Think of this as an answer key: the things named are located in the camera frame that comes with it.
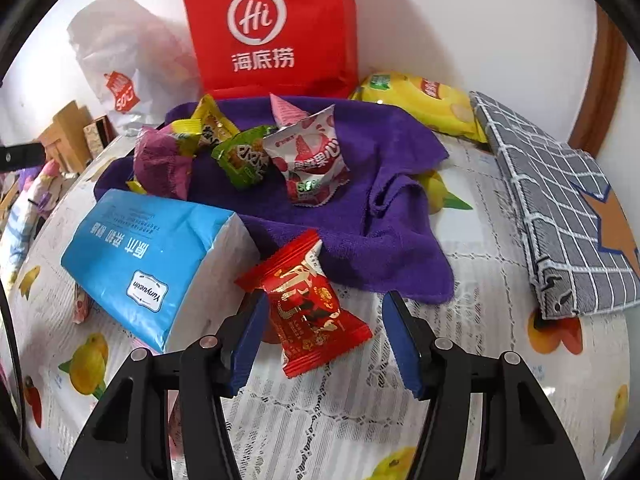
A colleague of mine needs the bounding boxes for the white plastic bag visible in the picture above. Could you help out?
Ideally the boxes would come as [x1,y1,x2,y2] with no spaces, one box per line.
[67,0,201,133]

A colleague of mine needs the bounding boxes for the floral fabric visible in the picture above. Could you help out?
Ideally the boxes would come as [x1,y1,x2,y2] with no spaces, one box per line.
[0,160,68,281]

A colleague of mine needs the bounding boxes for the green snack packet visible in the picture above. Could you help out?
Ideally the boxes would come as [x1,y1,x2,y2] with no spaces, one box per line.
[210,125,278,191]

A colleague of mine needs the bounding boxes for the brown wooden door frame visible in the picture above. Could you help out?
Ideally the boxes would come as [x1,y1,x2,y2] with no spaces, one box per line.
[567,4,628,157]

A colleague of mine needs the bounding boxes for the patterned brown box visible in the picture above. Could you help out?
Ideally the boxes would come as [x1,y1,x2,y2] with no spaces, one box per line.
[82,116,110,153]

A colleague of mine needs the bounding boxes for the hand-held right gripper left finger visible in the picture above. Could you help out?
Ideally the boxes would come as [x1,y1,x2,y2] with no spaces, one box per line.
[60,291,271,480]

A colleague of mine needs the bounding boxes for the red paper bag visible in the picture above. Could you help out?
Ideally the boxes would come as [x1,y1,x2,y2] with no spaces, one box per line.
[179,0,361,101]

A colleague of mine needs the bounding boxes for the purple snack packet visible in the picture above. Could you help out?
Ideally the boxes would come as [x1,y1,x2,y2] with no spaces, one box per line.
[126,119,203,201]

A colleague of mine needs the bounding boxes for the cardboard boxes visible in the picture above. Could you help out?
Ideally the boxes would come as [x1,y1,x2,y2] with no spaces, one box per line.
[52,101,96,173]

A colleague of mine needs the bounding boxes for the small pink snack packet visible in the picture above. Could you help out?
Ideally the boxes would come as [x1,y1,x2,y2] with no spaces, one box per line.
[72,285,93,325]

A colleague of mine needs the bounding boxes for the grey checked folded cloth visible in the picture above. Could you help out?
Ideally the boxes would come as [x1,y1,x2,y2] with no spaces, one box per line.
[470,91,640,321]

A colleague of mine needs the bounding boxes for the fruit print tablecloth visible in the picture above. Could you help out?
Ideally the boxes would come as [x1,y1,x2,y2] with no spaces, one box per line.
[0,125,631,480]

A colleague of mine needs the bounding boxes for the yellow chips bag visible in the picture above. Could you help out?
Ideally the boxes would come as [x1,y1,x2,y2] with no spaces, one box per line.
[348,72,488,143]

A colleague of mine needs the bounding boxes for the white red strawberry snack packet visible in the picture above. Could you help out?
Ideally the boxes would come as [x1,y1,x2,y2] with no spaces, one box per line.
[262,104,351,208]

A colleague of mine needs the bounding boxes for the purple towel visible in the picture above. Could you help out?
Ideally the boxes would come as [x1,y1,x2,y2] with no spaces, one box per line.
[93,95,456,306]

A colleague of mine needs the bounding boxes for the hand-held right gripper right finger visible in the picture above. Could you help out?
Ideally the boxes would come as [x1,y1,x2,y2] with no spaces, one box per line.
[381,290,586,480]

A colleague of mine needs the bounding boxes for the red candy packet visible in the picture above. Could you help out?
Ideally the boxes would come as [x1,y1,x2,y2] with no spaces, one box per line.
[235,228,373,378]

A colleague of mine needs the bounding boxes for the yellow snack packet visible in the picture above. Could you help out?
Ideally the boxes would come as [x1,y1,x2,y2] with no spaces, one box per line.
[192,94,241,148]

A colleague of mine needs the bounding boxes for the blue tissue pack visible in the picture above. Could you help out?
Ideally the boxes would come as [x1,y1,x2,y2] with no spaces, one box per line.
[60,188,261,354]

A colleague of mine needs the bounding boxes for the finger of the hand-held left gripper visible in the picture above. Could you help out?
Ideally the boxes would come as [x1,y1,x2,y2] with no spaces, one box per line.
[0,142,47,170]

